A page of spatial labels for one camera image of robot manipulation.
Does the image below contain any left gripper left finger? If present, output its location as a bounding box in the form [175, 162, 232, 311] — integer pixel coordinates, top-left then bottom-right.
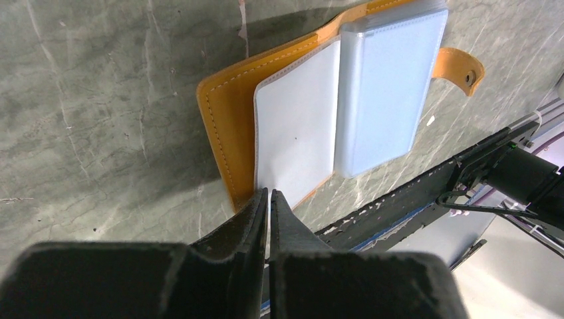
[1, 189, 268, 318]

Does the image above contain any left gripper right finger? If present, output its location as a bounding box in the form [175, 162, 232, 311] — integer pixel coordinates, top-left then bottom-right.
[269, 190, 467, 318]

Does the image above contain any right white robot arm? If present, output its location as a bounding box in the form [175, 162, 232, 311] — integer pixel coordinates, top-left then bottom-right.
[436, 143, 563, 248]

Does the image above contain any orange leather card holder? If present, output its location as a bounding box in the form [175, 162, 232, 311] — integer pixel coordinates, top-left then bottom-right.
[196, 1, 484, 211]

